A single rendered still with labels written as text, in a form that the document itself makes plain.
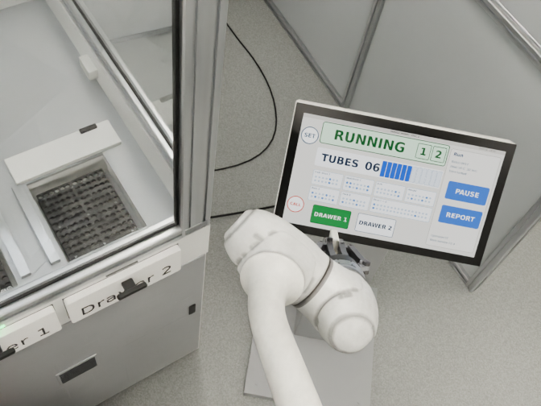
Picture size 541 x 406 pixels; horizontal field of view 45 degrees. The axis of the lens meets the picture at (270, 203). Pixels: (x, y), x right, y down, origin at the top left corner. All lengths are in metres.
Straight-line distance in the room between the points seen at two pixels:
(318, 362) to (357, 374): 0.15
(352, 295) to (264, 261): 0.16
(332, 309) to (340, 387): 1.42
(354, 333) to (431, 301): 1.69
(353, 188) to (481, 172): 0.30
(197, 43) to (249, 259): 0.35
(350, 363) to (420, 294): 0.44
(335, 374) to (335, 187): 1.05
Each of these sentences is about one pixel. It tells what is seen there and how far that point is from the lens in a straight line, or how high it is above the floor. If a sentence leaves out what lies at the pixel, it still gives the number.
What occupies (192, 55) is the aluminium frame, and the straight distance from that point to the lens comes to 1.10.
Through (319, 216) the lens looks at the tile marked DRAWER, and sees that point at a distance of 1.59.
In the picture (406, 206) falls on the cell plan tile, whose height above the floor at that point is 1.05.
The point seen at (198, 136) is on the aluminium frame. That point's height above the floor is 1.32.
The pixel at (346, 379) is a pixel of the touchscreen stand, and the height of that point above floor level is 0.04.
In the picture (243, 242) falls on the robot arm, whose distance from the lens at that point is 1.03.
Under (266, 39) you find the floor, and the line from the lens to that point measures 3.38.
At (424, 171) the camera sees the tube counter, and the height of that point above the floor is 1.12.
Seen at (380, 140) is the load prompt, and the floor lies 1.16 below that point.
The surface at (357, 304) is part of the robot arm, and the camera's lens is 1.05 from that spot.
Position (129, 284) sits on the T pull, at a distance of 1.57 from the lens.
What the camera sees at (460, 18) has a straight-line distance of 2.36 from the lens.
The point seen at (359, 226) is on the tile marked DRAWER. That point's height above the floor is 1.00.
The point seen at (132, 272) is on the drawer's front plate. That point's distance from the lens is 1.57.
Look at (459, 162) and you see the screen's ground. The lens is 1.60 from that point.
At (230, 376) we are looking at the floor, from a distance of 2.45.
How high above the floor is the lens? 2.34
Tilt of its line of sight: 57 degrees down
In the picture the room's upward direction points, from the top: 13 degrees clockwise
